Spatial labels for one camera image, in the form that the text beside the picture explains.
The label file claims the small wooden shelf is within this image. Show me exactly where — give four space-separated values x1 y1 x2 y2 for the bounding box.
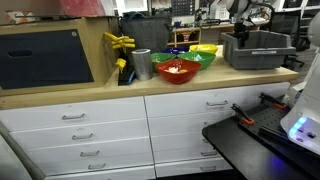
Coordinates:
167 26 203 48

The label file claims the white and pink plush toy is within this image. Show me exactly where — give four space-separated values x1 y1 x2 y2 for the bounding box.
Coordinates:
165 65 181 74

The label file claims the cardboard box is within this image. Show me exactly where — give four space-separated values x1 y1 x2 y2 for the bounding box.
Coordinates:
0 15 120 98

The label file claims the blue bowl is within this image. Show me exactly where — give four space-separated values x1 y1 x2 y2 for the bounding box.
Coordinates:
162 46 191 56

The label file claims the yellow plastic clamp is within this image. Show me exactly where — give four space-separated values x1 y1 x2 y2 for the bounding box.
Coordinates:
111 40 137 51
103 31 129 43
115 58 128 74

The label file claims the grey curved bar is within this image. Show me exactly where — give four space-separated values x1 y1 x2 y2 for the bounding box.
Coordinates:
0 119 46 180

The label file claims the green bowl nearly empty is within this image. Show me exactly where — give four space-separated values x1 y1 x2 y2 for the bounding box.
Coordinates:
150 52 178 73

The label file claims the yellow bowl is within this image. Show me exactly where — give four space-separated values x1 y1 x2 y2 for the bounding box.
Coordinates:
188 43 219 55

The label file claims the red and white small box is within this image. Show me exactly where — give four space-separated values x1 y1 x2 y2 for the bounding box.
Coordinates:
4 9 34 24

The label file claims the black office chair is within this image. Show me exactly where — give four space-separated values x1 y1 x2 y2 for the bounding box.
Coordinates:
269 9 303 69

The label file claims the black robot table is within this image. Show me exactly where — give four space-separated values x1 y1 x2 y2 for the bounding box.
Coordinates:
201 99 320 180

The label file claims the black clamp with orange tip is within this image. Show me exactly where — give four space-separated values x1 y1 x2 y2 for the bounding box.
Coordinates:
259 92 288 111
230 103 255 127

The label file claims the black tool stand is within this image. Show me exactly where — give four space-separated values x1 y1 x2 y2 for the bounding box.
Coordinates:
117 63 137 87

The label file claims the grey plastic tub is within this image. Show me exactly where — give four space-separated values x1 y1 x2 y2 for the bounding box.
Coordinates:
220 29 297 71

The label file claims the white drawer cabinet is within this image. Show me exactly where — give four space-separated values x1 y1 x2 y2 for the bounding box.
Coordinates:
0 81 291 180

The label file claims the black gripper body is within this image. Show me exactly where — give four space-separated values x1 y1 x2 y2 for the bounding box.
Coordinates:
234 22 251 40

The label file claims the metal drawer handle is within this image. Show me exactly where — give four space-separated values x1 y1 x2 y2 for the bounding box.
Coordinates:
200 150 219 157
205 100 229 108
71 133 94 141
199 165 217 172
87 162 107 171
61 113 87 121
79 150 101 158

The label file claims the green bowl with toys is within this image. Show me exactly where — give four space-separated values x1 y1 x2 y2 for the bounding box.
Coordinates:
177 50 217 71

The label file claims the red bowl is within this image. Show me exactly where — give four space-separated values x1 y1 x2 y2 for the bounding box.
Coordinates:
155 58 203 85

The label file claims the metal cylinder cup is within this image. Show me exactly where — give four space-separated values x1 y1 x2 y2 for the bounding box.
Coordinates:
131 48 154 81

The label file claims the red sheet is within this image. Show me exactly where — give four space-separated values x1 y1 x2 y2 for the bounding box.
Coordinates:
59 0 107 17

